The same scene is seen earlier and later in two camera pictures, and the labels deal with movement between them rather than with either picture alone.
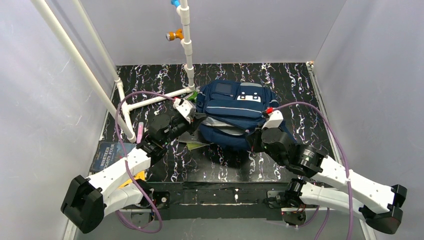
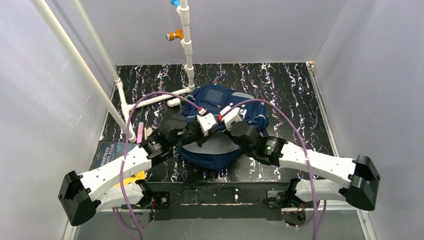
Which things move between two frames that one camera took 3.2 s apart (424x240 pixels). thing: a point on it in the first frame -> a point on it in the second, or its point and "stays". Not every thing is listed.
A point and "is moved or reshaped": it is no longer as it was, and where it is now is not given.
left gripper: (194, 120) -> (199, 136)
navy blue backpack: (234, 110) is moved or reshaped
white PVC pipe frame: (125, 124) stays
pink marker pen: (140, 132) stays
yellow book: (140, 175) stays
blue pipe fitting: (176, 2) stays
